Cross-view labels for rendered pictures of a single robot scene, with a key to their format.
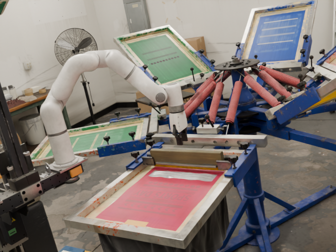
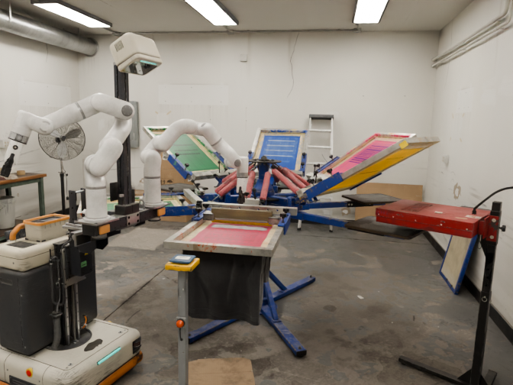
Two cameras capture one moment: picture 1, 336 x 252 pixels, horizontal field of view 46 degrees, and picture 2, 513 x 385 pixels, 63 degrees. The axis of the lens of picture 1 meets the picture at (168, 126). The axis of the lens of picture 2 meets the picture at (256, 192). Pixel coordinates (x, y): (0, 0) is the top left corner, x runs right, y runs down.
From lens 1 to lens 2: 1.12 m
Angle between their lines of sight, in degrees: 24
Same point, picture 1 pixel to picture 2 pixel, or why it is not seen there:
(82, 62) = (188, 124)
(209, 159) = (262, 216)
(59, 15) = (45, 101)
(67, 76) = (173, 133)
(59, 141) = (155, 183)
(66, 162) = (156, 202)
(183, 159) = (240, 216)
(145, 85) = (228, 152)
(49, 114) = (154, 160)
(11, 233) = (83, 265)
